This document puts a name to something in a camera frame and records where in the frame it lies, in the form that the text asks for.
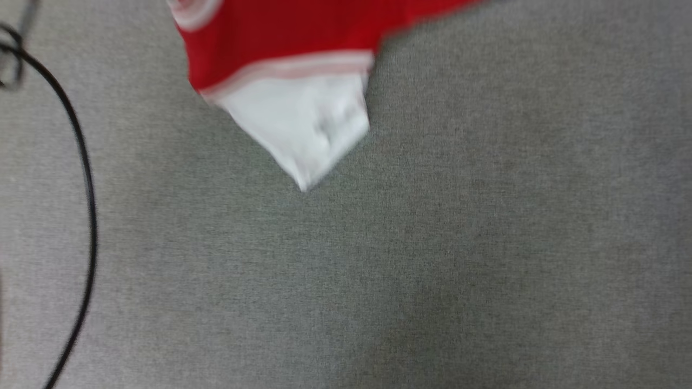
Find grey fabric sofa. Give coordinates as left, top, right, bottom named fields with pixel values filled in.
left=0, top=0, right=692, bottom=389

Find thin black cable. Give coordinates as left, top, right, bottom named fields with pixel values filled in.
left=0, top=22, right=99, bottom=389

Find red and white garment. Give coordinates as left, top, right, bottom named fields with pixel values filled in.
left=167, top=0, right=487, bottom=193

